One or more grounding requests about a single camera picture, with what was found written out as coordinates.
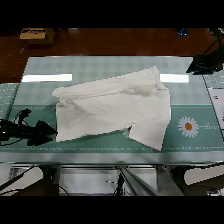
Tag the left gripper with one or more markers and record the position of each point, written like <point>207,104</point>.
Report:
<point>41,132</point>

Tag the silver frame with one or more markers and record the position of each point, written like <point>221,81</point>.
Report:
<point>140,186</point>

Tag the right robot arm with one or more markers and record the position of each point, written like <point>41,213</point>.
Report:
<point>210,61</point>

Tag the white T-shirt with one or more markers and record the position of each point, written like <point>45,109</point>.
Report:
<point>116,106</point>

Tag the cardboard box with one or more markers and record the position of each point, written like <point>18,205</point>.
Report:
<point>36,35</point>

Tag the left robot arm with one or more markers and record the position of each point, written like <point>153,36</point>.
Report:
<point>13,130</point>

